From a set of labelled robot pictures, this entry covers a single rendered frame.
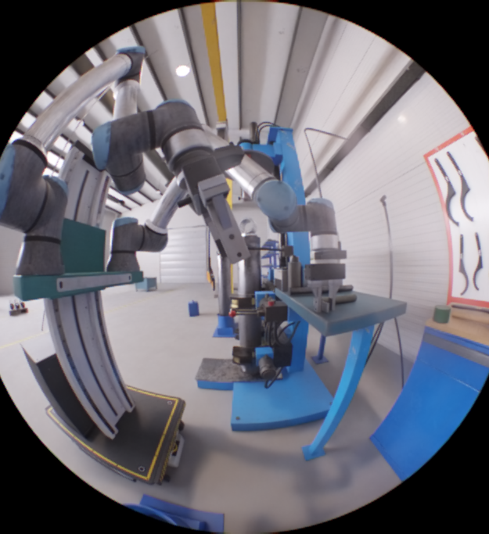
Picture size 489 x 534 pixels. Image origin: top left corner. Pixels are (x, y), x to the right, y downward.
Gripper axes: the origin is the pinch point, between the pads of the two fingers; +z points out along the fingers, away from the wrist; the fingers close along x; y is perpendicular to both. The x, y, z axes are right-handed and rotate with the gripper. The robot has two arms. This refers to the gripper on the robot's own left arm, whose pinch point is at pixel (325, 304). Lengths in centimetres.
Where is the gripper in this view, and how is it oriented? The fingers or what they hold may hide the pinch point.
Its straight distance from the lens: 53.5
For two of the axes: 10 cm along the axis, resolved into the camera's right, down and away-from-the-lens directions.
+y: -0.1, 0.0, 10.0
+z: 0.2, 10.0, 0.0
